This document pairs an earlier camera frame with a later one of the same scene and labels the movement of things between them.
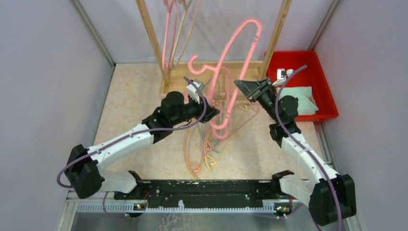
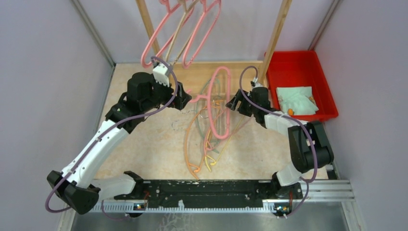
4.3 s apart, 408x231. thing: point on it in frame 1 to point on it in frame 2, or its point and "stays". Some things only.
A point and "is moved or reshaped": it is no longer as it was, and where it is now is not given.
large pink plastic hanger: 168,68 is moved or reshaped
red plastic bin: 313,75 stays
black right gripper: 251,89 to 234,101
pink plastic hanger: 212,69 to 205,10
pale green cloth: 305,104 stays
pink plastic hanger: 228,104 stays
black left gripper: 200,107 to 182,97
